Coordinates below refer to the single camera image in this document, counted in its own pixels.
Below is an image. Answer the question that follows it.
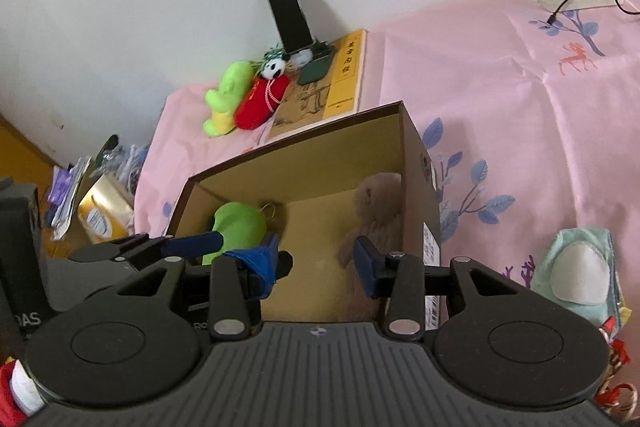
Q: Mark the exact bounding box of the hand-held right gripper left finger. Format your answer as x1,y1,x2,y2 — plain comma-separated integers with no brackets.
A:
117,232,294,342

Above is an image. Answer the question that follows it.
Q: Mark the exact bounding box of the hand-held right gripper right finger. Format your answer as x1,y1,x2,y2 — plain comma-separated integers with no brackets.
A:
353,237,526,343

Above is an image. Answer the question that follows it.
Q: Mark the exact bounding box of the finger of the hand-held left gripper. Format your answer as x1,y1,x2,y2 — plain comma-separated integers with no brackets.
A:
69,231,227,272

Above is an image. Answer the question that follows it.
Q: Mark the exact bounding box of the round green plush toy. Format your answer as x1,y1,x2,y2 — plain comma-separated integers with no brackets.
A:
201,202,271,268

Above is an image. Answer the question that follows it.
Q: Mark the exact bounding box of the brown cardboard box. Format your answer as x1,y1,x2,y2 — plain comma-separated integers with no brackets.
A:
164,102,444,324

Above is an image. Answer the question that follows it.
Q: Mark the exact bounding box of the red floral cloth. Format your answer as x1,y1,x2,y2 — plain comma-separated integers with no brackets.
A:
596,316,640,414

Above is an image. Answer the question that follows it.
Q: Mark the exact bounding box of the brown plush bear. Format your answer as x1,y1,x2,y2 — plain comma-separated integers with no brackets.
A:
337,172,407,324

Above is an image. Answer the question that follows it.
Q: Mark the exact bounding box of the pile of plastic bags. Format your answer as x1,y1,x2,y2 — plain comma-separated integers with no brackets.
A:
46,134,152,244

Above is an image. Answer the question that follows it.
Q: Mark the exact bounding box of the yellow tissue packet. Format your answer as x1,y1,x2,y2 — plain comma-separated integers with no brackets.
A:
77,173,137,246

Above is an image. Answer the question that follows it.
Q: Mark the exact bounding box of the wooden cabinet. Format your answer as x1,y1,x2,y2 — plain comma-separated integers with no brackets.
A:
0,113,68,188

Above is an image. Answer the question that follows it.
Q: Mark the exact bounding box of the red and white plush toy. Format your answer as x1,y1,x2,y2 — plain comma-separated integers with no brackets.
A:
0,356,47,419

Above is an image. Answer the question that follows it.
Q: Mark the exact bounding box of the green caterpillar plush toy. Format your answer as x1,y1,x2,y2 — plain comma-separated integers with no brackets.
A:
202,61,256,138

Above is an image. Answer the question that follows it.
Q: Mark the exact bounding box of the red panda plush toy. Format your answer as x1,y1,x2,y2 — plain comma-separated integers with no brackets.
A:
234,57,292,131

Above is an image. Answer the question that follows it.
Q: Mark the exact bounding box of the yellow book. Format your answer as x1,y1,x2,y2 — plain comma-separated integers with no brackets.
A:
264,29,369,142

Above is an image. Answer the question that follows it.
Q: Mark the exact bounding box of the dark green phone stand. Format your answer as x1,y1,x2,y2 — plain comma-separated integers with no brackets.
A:
297,41,335,86

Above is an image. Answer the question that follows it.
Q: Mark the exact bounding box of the pink printed bedsheet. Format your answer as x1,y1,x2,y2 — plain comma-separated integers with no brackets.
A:
131,0,640,427

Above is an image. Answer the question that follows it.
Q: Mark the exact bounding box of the mint green plush toy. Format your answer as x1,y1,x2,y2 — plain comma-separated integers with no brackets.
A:
529,227,625,329

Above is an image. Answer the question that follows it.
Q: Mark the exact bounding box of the black smartphone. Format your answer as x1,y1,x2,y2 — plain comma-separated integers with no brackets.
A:
263,0,317,56

